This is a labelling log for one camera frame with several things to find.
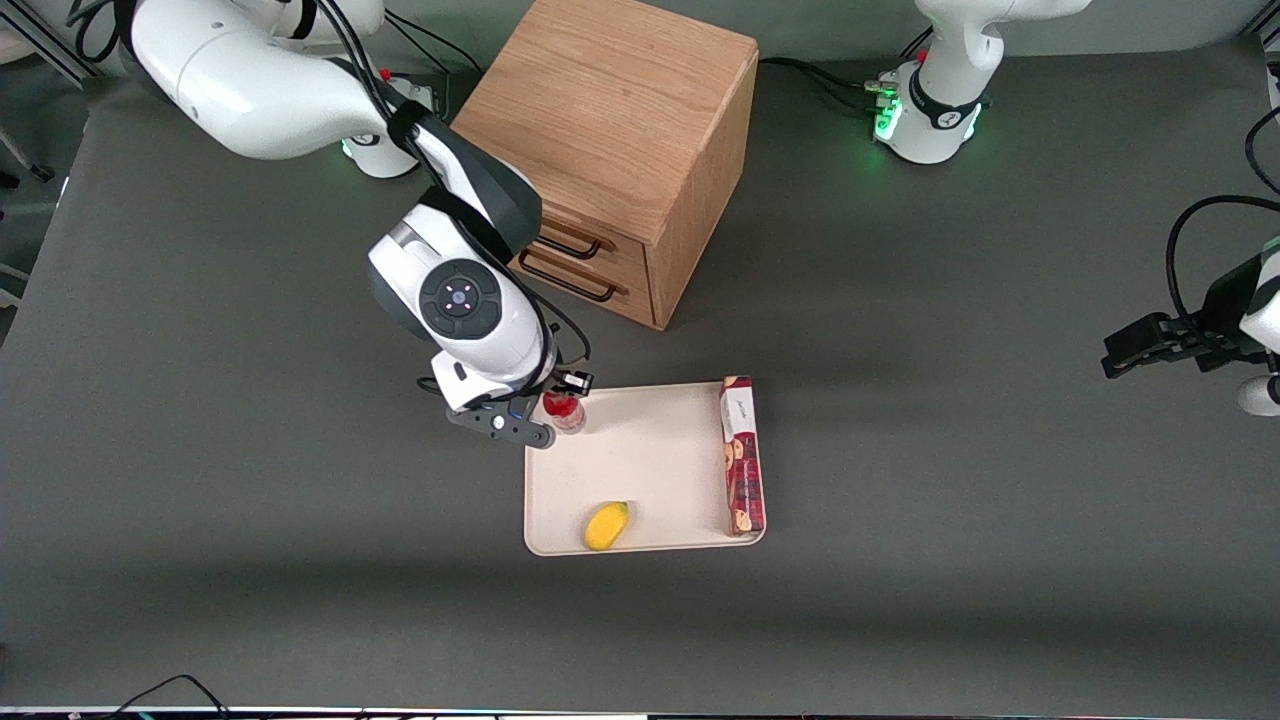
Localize black looped gripper cable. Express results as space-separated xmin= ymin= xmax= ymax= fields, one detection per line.
xmin=1165 ymin=194 xmax=1280 ymax=331

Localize wooden drawer cabinet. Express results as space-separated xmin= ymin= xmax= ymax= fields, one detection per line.
xmin=450 ymin=0 xmax=761 ymax=331

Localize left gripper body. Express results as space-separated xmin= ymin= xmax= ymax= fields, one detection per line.
xmin=1195 ymin=240 xmax=1280 ymax=373

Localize red tartan cookie box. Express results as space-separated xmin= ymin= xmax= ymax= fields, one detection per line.
xmin=720 ymin=376 xmax=767 ymax=537

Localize black arm base cables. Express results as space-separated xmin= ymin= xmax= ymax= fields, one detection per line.
xmin=758 ymin=54 xmax=897 ymax=119

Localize black curved cable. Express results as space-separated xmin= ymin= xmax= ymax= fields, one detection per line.
xmin=1244 ymin=104 xmax=1280 ymax=197

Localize thin black table-edge cable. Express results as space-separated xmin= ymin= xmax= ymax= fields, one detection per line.
xmin=100 ymin=674 xmax=233 ymax=720

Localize small red-capped coke bottle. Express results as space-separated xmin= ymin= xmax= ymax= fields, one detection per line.
xmin=542 ymin=390 xmax=588 ymax=436

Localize dark metal drawer handle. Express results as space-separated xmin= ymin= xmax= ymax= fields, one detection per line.
xmin=516 ymin=248 xmax=629 ymax=304
xmin=538 ymin=222 xmax=617 ymax=261

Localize aluminium frame profile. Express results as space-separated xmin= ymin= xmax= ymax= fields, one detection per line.
xmin=0 ymin=0 xmax=101 ymax=91

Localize yellow mango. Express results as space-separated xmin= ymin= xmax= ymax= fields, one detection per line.
xmin=583 ymin=501 xmax=631 ymax=552

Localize black cable behind cabinet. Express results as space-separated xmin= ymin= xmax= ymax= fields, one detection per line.
xmin=385 ymin=10 xmax=483 ymax=73

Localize cream plastic tray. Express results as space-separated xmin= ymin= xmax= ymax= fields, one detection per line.
xmin=523 ymin=381 xmax=768 ymax=557

